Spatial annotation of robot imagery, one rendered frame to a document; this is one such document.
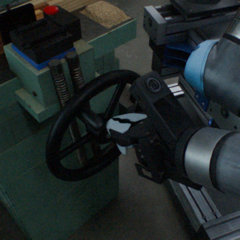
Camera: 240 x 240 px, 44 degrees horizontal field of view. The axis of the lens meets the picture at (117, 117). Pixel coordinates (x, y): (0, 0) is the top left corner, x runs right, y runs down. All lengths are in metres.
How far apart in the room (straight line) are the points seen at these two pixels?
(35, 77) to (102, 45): 0.27
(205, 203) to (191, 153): 0.90
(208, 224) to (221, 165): 0.89
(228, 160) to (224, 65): 0.14
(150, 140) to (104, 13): 0.49
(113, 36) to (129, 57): 1.44
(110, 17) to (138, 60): 1.42
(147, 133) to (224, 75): 0.13
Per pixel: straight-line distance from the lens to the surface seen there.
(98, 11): 0.86
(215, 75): 0.43
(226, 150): 0.35
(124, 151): 0.52
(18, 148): 0.82
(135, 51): 2.32
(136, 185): 1.52
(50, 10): 0.65
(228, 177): 0.35
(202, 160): 0.37
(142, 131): 0.45
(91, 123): 0.54
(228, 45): 0.43
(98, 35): 0.79
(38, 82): 0.60
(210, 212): 1.26
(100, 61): 0.83
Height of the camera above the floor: 1.32
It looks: 47 degrees down
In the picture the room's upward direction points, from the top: straight up
